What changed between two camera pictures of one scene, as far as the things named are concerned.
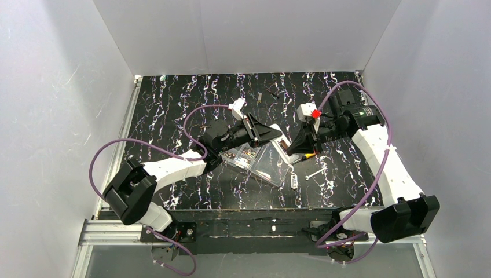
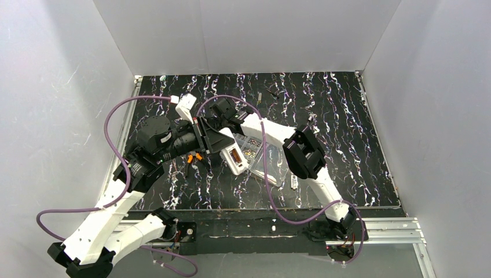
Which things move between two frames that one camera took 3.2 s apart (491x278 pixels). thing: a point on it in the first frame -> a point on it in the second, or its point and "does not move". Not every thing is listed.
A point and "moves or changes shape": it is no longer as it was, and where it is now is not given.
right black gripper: (315, 132) -> (228, 119)
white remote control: (282, 144) moves or changes shape
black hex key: (273, 93) does not move
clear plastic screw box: (264, 162) does not move
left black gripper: (251, 130) -> (202, 135)
